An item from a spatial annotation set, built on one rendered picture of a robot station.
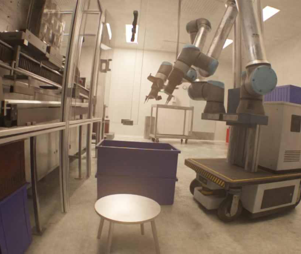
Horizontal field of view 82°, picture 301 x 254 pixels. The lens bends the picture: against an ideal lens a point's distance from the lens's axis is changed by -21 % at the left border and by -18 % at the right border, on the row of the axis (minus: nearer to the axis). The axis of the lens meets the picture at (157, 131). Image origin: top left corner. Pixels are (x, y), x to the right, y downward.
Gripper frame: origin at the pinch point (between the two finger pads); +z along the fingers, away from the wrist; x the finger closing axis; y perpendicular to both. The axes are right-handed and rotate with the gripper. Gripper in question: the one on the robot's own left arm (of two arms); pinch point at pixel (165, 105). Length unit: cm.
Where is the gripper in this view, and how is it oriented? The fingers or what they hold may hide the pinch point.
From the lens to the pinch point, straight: 116.8
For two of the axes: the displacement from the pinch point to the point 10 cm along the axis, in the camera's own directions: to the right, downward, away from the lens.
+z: -4.7, 8.7, 1.3
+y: -8.8, -4.5, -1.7
